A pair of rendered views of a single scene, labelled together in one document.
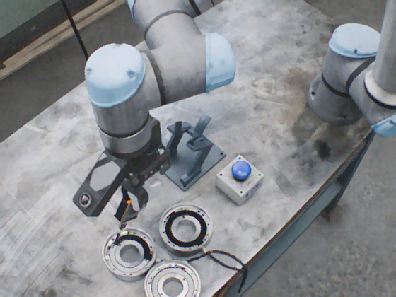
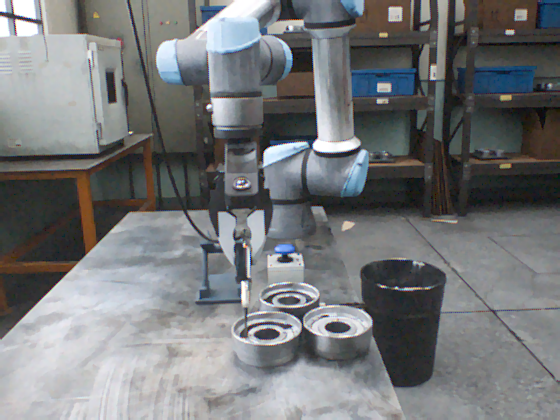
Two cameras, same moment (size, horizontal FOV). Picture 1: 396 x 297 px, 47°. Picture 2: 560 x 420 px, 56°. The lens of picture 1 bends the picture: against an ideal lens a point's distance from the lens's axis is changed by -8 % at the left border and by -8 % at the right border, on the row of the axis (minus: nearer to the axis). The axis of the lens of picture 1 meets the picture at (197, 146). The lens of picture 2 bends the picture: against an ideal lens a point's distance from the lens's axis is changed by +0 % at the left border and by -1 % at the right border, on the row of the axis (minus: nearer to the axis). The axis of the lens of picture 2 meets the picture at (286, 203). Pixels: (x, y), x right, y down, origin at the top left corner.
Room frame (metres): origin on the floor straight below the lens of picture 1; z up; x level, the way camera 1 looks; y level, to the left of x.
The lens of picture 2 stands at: (-0.20, 0.62, 1.21)
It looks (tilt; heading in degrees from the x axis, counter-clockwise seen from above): 14 degrees down; 314
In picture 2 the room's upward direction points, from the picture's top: 1 degrees counter-clockwise
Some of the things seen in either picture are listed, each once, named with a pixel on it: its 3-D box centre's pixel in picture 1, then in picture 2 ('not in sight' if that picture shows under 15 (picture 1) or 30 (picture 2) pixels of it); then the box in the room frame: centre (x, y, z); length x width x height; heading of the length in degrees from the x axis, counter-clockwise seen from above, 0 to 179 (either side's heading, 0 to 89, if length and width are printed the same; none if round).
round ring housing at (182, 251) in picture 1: (186, 230); (289, 305); (0.38, 0.02, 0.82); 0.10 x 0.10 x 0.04
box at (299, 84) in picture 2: not in sight; (298, 74); (2.80, -2.66, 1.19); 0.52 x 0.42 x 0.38; 46
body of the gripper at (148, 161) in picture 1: (134, 152); (240, 166); (0.40, 0.10, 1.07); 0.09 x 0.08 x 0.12; 136
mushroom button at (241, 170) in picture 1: (240, 173); (285, 257); (0.49, -0.09, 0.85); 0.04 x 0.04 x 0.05
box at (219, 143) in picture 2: not in sight; (238, 143); (3.16, -2.28, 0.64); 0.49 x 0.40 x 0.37; 51
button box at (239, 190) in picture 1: (241, 178); (285, 268); (0.49, -0.09, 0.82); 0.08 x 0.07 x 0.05; 136
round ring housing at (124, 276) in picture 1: (129, 254); (267, 339); (0.32, 0.13, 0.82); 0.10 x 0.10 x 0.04
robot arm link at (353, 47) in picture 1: (354, 57); (288, 169); (0.72, -0.35, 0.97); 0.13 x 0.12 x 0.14; 23
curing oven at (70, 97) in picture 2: not in sight; (69, 97); (2.85, -0.75, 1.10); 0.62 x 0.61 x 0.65; 136
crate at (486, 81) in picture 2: not in sight; (494, 80); (1.66, -3.85, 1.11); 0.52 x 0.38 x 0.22; 46
